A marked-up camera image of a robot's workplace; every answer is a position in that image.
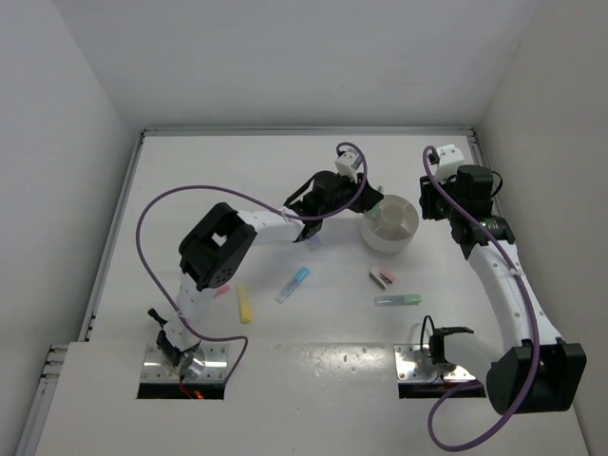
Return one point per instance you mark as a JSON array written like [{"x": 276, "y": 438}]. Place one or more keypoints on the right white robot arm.
[{"x": 463, "y": 195}]

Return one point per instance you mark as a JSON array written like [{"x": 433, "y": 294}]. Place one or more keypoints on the pink white stapler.
[{"x": 381, "y": 277}]

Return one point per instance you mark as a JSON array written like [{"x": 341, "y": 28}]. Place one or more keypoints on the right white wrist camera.
[{"x": 446, "y": 160}]

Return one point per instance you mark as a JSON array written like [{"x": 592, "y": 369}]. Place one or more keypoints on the yellow highlighter pen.
[{"x": 244, "y": 304}]

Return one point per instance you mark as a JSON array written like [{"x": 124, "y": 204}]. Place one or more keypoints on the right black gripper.
[{"x": 428, "y": 192}]

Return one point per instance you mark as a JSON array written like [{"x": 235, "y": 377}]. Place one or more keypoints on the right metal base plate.
[{"x": 413, "y": 368}]

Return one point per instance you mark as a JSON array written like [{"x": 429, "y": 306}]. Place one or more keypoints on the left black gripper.
[{"x": 367, "y": 199}]

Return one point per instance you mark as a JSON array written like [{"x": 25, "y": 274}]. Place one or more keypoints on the green highlighter pen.
[{"x": 373, "y": 213}]

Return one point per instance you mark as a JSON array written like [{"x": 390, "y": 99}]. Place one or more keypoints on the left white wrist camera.
[{"x": 347, "y": 164}]

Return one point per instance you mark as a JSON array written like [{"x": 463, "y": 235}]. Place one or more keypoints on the blue capped glue stick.
[{"x": 292, "y": 284}]

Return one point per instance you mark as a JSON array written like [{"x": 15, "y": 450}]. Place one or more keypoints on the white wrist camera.
[
  {"x": 446, "y": 160},
  {"x": 347, "y": 164}
]

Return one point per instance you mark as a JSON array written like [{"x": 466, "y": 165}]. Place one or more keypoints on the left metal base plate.
[{"x": 206, "y": 364}]

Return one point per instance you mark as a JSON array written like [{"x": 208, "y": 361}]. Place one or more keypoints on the green clear tube pen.
[{"x": 397, "y": 300}]

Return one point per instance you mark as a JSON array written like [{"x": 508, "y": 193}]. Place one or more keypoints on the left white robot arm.
[{"x": 212, "y": 251}]

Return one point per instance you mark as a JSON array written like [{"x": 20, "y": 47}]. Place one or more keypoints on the pink highlighter pen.
[{"x": 222, "y": 290}]

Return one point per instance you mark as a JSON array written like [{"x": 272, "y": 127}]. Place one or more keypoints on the clear spray bottle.
[{"x": 314, "y": 244}]

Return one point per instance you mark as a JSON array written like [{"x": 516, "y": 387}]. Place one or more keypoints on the metal base plate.
[
  {"x": 413, "y": 368},
  {"x": 206, "y": 364}
]

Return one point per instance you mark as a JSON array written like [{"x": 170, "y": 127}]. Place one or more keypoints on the white round divided container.
[{"x": 395, "y": 227}]

